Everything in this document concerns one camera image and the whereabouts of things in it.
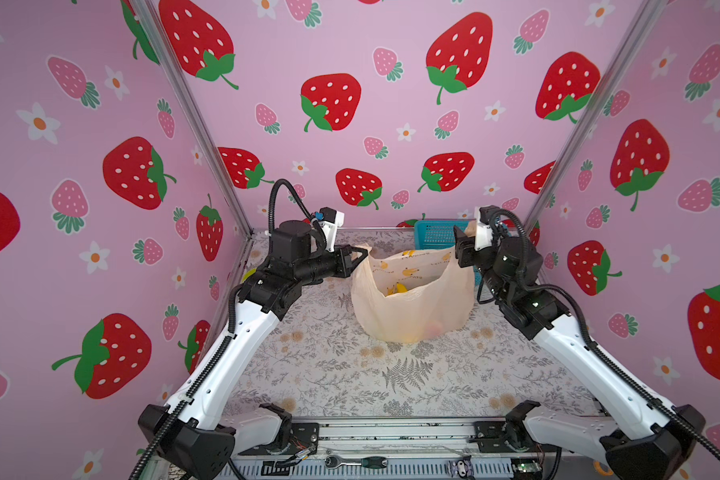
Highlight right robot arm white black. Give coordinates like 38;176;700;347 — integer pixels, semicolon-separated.
453;206;720;479

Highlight green circuit board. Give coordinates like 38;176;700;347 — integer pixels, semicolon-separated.
511;459;544;480

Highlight aluminium rail frame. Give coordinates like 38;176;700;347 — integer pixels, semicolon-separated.
207;417;616;479

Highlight teal plastic basket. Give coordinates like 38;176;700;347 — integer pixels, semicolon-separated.
413;219;470;250

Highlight banana print plastic bag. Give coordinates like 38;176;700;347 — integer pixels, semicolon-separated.
347;230;475;344

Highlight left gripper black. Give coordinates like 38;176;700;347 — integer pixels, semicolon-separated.
292;246;366;291

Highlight ratchet wrench green handle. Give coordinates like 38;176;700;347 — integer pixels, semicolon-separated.
324;455;388;470

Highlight yellow fake banana bunch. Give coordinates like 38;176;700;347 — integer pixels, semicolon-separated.
387;283;408;296

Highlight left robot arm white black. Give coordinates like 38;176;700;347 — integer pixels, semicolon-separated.
130;207;368;479

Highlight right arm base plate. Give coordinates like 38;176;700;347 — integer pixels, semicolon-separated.
471;420;556;455

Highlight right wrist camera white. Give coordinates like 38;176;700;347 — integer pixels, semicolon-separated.
474;205;500;252

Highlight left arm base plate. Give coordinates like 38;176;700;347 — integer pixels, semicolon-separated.
240;422;320;456

